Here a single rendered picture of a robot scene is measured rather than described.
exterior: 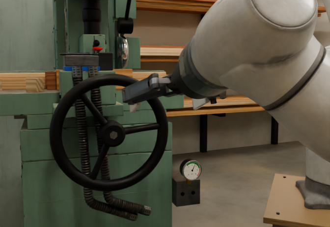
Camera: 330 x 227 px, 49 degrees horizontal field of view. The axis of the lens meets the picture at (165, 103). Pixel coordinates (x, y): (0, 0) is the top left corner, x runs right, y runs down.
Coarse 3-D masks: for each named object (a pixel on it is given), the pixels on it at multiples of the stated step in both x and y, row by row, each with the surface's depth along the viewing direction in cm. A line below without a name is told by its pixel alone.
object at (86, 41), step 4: (84, 36) 112; (88, 36) 112; (92, 36) 112; (96, 36) 113; (100, 36) 113; (104, 36) 113; (80, 40) 119; (84, 40) 112; (88, 40) 112; (92, 40) 112; (100, 40) 113; (104, 40) 114; (80, 44) 120; (84, 44) 112; (88, 44) 112; (92, 44) 113; (100, 44) 113; (104, 44) 114; (80, 48) 120; (84, 48) 112; (88, 48) 112; (104, 48) 114; (80, 52) 121; (84, 52) 112; (92, 52) 113; (100, 52) 114; (104, 52) 114
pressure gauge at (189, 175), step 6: (186, 162) 108; (192, 162) 108; (198, 162) 108; (180, 168) 109; (186, 168) 108; (192, 168) 108; (198, 168) 109; (186, 174) 108; (192, 174) 108; (198, 174) 109; (186, 180) 111; (192, 180) 108
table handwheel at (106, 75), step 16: (96, 80) 84; (112, 80) 85; (128, 80) 86; (64, 96) 83; (80, 96) 84; (64, 112) 83; (96, 112) 85; (160, 112) 90; (112, 128) 85; (128, 128) 88; (144, 128) 90; (160, 128) 91; (112, 144) 86; (160, 144) 91; (64, 160) 84; (80, 176) 85; (96, 176) 87; (128, 176) 90; (144, 176) 90
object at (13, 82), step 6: (0, 78) 109; (6, 78) 109; (12, 78) 110; (18, 78) 110; (24, 78) 111; (138, 78) 122; (144, 78) 123; (6, 84) 110; (12, 84) 110; (18, 84) 111; (24, 84) 111
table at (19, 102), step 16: (0, 96) 95; (16, 96) 96; (32, 96) 98; (48, 96) 99; (176, 96) 111; (0, 112) 96; (16, 112) 97; (32, 112) 98; (48, 112) 99; (112, 112) 95
